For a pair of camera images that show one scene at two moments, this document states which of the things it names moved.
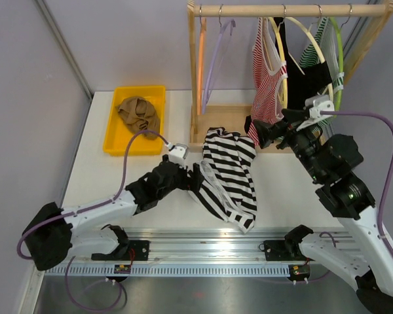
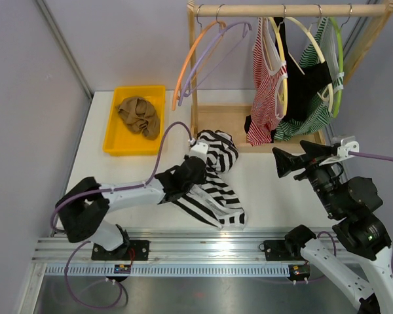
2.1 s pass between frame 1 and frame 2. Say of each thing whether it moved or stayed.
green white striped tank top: stayed
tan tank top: stayed
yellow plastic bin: stayed
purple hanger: moved
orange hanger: moved
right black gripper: moved
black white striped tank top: moved
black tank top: stayed
